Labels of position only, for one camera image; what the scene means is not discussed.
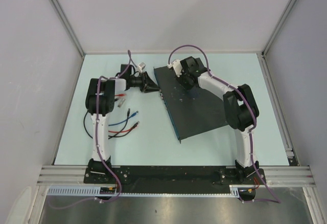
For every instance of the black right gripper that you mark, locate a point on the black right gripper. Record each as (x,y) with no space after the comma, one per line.
(187,88)

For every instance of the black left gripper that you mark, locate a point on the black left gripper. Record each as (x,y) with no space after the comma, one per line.
(148,85)

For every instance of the dark network switch box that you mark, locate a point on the dark network switch box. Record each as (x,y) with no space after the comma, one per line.
(191,112)

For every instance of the small clear connector plug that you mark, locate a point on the small clear connector plug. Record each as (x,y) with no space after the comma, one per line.
(121,102)

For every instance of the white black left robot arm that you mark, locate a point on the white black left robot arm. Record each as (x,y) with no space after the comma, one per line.
(99,103)

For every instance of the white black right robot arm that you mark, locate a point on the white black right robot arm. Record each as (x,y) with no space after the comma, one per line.
(241,110)

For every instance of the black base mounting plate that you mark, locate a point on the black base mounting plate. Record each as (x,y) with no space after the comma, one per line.
(173,176)

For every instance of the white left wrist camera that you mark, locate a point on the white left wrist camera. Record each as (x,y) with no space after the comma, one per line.
(141,67)

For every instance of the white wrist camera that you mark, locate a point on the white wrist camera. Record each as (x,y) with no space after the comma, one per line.
(176,67)
(141,67)

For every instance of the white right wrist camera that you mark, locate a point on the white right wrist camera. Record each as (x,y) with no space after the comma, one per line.
(176,67)

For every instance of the aluminium front frame rail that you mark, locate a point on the aluminium front frame rail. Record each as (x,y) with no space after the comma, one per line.
(276,176)

